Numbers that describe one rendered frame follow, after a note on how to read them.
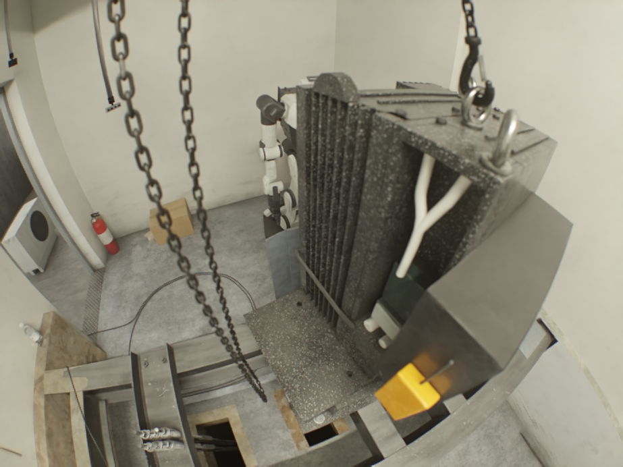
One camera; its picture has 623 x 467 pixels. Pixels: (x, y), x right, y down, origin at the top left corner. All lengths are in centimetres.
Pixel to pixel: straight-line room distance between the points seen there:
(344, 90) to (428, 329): 37
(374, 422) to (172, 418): 80
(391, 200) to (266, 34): 228
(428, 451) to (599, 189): 133
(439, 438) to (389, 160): 105
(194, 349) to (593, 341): 204
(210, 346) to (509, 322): 110
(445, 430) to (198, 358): 108
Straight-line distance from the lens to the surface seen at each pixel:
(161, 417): 120
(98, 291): 284
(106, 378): 142
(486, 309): 32
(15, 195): 721
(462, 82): 44
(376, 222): 43
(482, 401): 130
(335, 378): 84
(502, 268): 39
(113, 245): 301
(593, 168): 142
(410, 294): 52
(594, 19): 151
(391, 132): 36
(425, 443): 115
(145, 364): 128
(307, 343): 88
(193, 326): 207
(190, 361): 121
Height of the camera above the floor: 171
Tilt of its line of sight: 44 degrees down
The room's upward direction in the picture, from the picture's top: 1 degrees clockwise
